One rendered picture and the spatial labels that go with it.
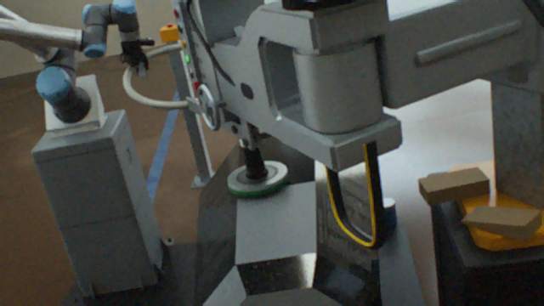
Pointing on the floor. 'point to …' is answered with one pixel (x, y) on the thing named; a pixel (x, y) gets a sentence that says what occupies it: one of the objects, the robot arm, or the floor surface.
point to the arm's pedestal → (102, 206)
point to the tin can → (389, 212)
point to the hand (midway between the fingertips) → (142, 75)
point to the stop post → (169, 35)
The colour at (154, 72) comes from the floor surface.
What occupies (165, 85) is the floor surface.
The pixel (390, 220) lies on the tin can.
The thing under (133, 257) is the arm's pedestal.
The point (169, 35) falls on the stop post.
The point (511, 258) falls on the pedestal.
